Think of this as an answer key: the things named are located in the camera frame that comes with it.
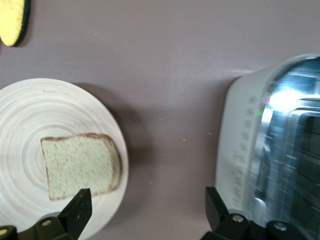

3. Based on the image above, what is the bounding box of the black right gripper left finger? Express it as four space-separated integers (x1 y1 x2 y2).
0 187 94 240

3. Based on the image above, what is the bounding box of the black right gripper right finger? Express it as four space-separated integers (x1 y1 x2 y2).
199 185 320 240

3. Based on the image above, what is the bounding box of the round pale wooden plate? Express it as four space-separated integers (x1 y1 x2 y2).
0 78 130 239

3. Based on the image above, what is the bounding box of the cream and chrome toaster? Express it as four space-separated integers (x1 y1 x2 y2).
215 52 320 240

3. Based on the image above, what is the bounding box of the yellow quilted oven mitt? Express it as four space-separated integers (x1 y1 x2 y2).
0 0 32 48

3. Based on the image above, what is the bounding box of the slice of brown bread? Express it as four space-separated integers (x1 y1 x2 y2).
40 132 123 202

